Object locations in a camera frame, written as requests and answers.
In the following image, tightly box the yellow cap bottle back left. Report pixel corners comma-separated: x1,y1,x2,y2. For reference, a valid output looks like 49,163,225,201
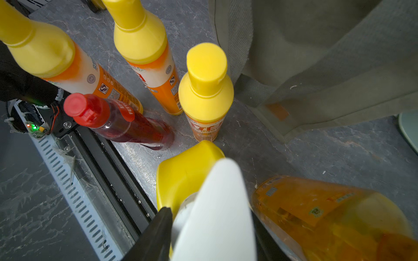
103,0,183,115

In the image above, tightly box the yellow object behind left arm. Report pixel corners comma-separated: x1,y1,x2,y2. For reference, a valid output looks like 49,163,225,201
81,0,106,13

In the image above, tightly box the white slotted cable duct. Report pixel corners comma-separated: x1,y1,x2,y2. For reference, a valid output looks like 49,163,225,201
13,100,129,261

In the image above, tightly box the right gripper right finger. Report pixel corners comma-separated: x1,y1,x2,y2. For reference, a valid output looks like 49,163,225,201
251,212,290,261

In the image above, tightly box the mint green toaster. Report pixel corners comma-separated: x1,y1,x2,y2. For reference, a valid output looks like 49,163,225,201
398,110,418,153

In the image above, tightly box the yellow cap bottle back middle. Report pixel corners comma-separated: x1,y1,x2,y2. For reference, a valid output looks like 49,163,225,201
179,42,234,141

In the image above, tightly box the green fabric shopping bag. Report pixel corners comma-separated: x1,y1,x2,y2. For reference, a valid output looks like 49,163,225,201
208,1,418,142

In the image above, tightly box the red soap bottle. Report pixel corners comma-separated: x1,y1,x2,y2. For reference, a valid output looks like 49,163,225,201
64,93,175,151

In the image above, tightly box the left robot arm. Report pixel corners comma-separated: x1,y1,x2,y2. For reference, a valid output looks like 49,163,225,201
1,43,77,138

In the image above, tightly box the yellow pump soap bottle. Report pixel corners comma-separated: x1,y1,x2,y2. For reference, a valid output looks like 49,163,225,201
156,140,258,261

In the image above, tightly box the yellow cap bottle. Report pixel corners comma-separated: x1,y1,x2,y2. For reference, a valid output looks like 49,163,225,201
103,0,183,115
1,1,143,113
179,42,234,141

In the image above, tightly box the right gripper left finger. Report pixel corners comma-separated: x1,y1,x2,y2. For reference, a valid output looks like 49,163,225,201
122,207,173,261

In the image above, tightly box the yellow cap bottle front left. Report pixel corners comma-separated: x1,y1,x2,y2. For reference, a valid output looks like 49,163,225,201
1,1,143,113

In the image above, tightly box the orange pump soap bottle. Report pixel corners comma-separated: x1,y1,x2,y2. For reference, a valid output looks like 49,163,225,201
251,176,418,261

